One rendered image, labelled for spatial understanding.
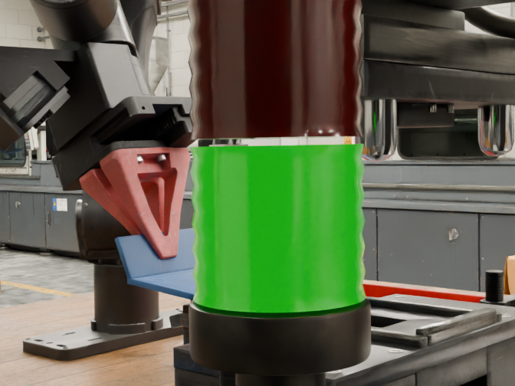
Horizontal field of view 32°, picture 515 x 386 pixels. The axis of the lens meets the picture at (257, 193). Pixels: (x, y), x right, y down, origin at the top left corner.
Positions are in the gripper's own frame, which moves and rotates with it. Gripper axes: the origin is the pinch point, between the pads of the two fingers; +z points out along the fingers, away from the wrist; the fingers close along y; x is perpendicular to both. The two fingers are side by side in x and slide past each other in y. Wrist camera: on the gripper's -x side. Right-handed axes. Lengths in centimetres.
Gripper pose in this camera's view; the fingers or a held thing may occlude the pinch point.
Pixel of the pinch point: (162, 248)
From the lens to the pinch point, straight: 62.8
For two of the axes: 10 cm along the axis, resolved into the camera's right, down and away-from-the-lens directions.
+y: 6.6, -4.0, -6.4
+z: 3.4, 9.1, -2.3
